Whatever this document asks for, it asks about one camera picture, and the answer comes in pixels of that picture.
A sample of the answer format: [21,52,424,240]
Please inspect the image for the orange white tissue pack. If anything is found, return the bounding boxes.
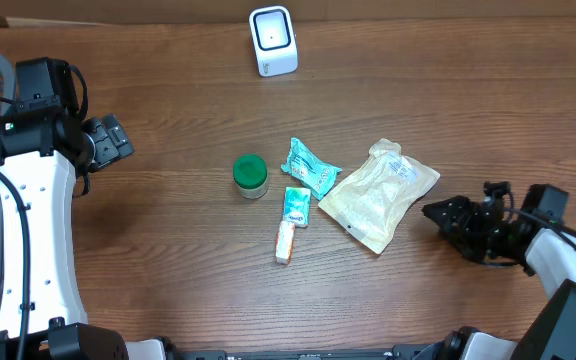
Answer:
[275,221,296,265]

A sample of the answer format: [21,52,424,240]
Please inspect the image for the blue Kleenex tissue pack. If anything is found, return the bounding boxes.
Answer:
[282,187,311,228]

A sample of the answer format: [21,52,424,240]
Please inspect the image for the beige plastic pouch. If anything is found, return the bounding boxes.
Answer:
[318,139,440,254]

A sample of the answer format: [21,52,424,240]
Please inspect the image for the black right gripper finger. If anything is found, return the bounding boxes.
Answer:
[439,221,473,258]
[422,196,473,225]

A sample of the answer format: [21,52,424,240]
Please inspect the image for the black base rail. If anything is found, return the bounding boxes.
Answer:
[170,343,442,360]

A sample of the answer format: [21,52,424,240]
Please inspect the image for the white barcode scanner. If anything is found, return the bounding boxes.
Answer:
[249,5,298,77]

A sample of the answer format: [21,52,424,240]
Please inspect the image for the green lid jar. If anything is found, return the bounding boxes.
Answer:
[232,154,268,199]

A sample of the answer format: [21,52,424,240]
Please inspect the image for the teal tissue pack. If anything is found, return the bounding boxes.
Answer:
[281,137,342,200]

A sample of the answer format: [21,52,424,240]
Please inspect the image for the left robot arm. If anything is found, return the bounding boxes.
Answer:
[0,55,179,359]

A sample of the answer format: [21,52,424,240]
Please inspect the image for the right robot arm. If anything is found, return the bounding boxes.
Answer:
[417,182,576,359]

